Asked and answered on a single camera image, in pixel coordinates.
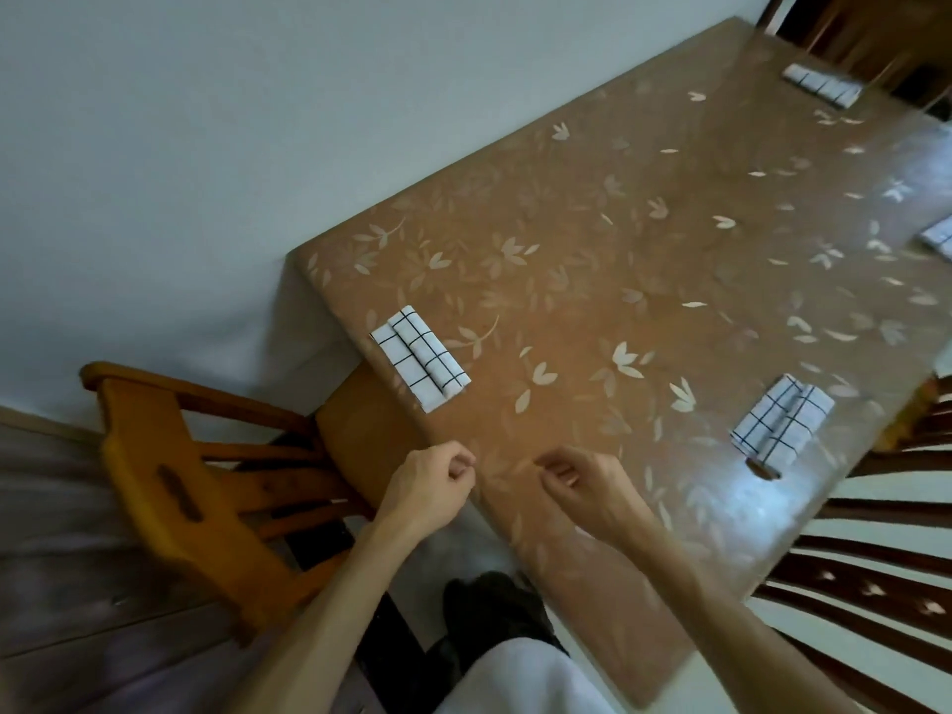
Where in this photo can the person's left hand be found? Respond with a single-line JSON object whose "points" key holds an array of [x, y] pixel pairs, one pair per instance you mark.
{"points": [[418, 492]]}

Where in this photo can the person's right hand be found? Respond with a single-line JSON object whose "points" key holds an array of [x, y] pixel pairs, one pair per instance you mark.
{"points": [[601, 492]]}

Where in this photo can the person's left fingers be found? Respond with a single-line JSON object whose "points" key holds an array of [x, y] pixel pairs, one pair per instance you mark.
{"points": [[455, 462]]}

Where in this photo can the person's right fingers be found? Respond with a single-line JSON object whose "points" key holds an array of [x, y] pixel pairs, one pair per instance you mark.
{"points": [[561, 472]]}

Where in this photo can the person's right forearm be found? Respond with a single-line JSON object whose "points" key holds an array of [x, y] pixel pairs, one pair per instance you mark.
{"points": [[732, 632]]}

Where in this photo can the person's left forearm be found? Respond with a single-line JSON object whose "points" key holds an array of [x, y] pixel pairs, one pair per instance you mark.
{"points": [[338, 624]]}

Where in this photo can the white checked folded napkin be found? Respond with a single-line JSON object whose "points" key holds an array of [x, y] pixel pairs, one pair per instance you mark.
{"points": [[781, 423], [822, 84], [941, 237], [422, 358]]}

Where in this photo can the person's black trousers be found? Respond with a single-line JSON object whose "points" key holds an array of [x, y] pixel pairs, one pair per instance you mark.
{"points": [[491, 609]]}

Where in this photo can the brown leaf-print tablecloth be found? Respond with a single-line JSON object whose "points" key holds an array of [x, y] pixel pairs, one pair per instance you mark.
{"points": [[632, 289]]}

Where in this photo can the person's white shirt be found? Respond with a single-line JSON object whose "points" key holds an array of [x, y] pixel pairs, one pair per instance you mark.
{"points": [[520, 680]]}

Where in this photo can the orange wooden chair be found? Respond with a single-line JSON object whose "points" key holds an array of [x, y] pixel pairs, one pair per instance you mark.
{"points": [[186, 498]]}

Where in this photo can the dark slatted wooden chair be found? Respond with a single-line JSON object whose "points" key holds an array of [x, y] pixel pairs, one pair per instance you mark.
{"points": [[870, 579]]}

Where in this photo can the brown wooden chair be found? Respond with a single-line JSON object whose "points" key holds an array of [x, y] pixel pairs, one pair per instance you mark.
{"points": [[877, 29]]}

